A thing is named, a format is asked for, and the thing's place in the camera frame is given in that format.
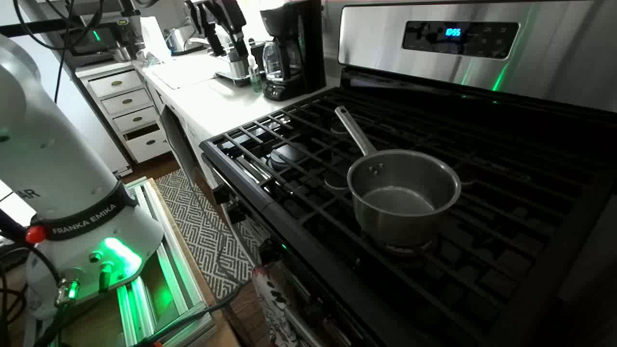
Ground patterned grey floor rug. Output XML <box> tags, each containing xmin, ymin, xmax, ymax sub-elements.
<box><xmin>157</xmin><ymin>170</ymin><xmax>253</xmax><ymax>300</ymax></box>

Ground black coffee maker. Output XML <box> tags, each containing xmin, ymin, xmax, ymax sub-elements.
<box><xmin>259</xmin><ymin>0</ymin><xmax>326</xmax><ymax>101</ymax></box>

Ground white kitchen counter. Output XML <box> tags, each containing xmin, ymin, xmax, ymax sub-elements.
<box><xmin>138</xmin><ymin>53</ymin><xmax>299</xmax><ymax>188</ymax></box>

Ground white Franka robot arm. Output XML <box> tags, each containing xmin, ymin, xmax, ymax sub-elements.
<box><xmin>0</xmin><ymin>37</ymin><xmax>163</xmax><ymax>321</ymax></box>

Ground black stove control knob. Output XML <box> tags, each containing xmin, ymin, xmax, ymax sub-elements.
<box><xmin>213</xmin><ymin>186</ymin><xmax>234</xmax><ymax>205</ymax></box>

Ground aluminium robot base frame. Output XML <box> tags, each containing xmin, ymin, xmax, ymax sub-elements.
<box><xmin>116</xmin><ymin>178</ymin><xmax>217</xmax><ymax>347</ymax></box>

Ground silver metal saucepan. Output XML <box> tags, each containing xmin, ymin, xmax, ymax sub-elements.
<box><xmin>334</xmin><ymin>107</ymin><xmax>463</xmax><ymax>249</ymax></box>

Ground black knife block set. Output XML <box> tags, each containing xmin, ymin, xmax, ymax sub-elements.
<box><xmin>190</xmin><ymin>0</ymin><xmax>251</xmax><ymax>86</ymax></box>

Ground white drawer cabinet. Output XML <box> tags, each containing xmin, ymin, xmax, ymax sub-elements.
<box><xmin>76</xmin><ymin>62</ymin><xmax>170</xmax><ymax>165</ymax></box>

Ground black gas stove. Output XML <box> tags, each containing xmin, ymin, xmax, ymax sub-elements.
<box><xmin>203</xmin><ymin>0</ymin><xmax>617</xmax><ymax>347</ymax></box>

